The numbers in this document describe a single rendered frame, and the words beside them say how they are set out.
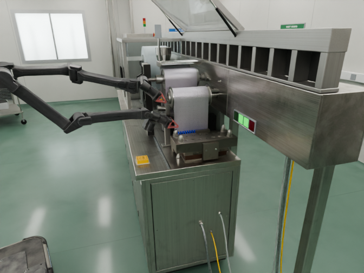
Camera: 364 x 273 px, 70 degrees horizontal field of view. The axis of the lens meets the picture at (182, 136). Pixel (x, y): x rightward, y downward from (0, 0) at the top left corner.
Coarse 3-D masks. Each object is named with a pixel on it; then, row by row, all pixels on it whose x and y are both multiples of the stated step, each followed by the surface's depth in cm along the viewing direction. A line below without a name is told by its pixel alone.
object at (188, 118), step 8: (176, 112) 167; (184, 112) 169; (192, 112) 170; (200, 112) 172; (176, 120) 169; (184, 120) 171; (192, 120) 172; (200, 120) 174; (176, 128) 171; (184, 128) 173; (192, 128) 175; (200, 128) 176
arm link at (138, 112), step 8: (88, 112) 142; (96, 112) 143; (104, 112) 144; (112, 112) 146; (120, 112) 149; (128, 112) 151; (136, 112) 153; (144, 112) 156; (80, 120) 134; (88, 120) 137; (96, 120) 142; (104, 120) 145; (112, 120) 147
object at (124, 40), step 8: (120, 40) 256; (128, 40) 239; (136, 40) 241; (144, 40) 243; (152, 40) 245; (160, 40) 246; (168, 40) 248; (176, 40) 250; (120, 48) 293; (120, 56) 296; (120, 72) 309; (128, 96) 257; (128, 104) 260
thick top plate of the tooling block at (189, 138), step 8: (184, 136) 165; (192, 136) 165; (200, 136) 165; (208, 136) 165; (216, 136) 164; (224, 136) 164; (232, 136) 164; (176, 144) 154; (184, 144) 155; (192, 144) 156; (200, 144) 158; (224, 144) 162; (232, 144) 164; (176, 152) 155; (184, 152) 157
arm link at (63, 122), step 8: (0, 72) 109; (0, 80) 110; (8, 80) 111; (16, 80) 119; (8, 88) 112; (16, 88) 114; (24, 88) 118; (24, 96) 119; (32, 96) 121; (32, 104) 122; (40, 104) 124; (40, 112) 126; (48, 112) 127; (56, 112) 130; (80, 112) 141; (56, 120) 131; (64, 120) 133; (72, 120) 141; (64, 128) 134; (72, 128) 135
